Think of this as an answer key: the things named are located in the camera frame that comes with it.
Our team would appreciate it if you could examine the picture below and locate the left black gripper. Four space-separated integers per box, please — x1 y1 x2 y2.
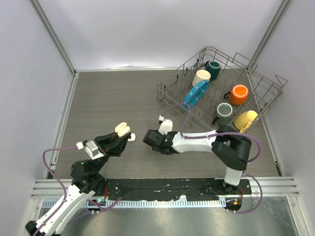
92 127 130 175

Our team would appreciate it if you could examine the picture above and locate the pink earbud charging case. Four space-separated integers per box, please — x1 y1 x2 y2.
115 122 131 138

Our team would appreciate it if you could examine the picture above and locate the white earbud charging case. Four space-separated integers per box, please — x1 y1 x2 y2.
128 133 136 142

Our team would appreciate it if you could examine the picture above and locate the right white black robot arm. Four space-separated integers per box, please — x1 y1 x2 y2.
143 125 252 194

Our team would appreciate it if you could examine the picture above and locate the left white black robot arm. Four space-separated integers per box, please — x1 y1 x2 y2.
25 132 135 236

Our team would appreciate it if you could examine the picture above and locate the blue polka dot plate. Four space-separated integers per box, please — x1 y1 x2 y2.
183 80 210 110

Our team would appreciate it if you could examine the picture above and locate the grey green mug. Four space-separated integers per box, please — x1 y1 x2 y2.
212 103 233 125

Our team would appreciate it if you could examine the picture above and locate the cream mug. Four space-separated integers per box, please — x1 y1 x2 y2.
192 69 211 87

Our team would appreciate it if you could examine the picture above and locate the yellow mug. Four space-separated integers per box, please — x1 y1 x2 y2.
234 110 258 133

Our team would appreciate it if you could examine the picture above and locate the orange mug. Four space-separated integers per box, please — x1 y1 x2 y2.
223 84 249 106

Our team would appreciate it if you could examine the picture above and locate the dark teal mug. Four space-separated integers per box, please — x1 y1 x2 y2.
205 60 221 82

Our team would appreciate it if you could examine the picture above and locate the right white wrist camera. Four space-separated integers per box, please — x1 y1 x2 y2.
158 115 173 135

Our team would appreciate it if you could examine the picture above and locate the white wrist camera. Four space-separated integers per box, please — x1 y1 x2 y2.
158 115 173 135
76 141 105 160

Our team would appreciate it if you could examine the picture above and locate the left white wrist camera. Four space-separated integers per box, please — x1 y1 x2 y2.
76 141 105 160

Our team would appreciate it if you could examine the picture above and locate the black mounting base plate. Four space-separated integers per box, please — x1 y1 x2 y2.
96 178 252 202

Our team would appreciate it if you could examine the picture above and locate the white slotted cable duct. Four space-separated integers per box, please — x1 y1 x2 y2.
41 197 226 208

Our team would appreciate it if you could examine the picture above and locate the grey wire dish rack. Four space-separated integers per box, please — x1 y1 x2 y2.
157 47 288 132

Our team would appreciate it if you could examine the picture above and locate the aluminium frame rail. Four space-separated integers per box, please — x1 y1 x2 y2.
31 179 64 199

